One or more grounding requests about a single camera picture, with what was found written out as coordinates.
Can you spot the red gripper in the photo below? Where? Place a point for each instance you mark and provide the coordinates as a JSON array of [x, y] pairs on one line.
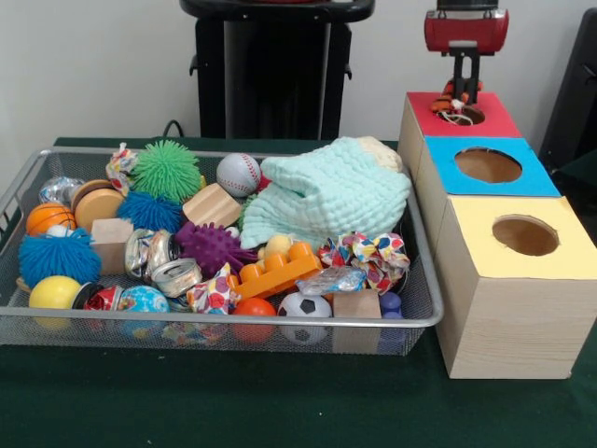
[[490, 30]]

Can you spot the orange striped tiger plush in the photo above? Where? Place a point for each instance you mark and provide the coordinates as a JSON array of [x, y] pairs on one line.
[[443, 103]]

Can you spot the cream muslin cloth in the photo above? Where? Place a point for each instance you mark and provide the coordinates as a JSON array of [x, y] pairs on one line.
[[384, 151]]

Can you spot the mint green muslin cloth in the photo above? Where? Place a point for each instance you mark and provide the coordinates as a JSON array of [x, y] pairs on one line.
[[326, 196]]

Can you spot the wooden box with three holes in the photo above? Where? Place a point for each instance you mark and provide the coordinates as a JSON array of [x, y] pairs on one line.
[[513, 326]]

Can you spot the black upright panel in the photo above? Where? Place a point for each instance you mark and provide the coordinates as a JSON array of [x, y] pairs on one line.
[[576, 93]]

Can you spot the white baseball with red stitching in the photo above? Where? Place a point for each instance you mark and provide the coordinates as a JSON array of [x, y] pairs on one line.
[[239, 173]]

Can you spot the orange plastic building block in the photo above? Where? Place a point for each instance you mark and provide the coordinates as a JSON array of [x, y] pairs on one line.
[[280, 270]]

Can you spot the purple spiky ball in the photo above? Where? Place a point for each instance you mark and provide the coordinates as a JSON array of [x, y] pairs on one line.
[[210, 245]]

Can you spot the green spiky rubber ball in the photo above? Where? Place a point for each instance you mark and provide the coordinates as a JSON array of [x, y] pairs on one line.
[[165, 170]]

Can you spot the blue spiky rubber ball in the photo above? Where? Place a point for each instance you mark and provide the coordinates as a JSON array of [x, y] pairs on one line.
[[149, 212], [58, 259]]

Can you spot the dark green table cloth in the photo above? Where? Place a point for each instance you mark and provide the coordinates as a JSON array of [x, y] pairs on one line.
[[280, 401]]

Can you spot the wooden burger toy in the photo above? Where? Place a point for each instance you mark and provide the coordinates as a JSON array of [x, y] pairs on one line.
[[98, 203]]

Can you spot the small orange basketball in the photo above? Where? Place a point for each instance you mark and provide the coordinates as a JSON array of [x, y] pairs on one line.
[[49, 218]]

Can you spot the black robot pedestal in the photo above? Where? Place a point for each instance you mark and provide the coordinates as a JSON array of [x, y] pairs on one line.
[[280, 70]]

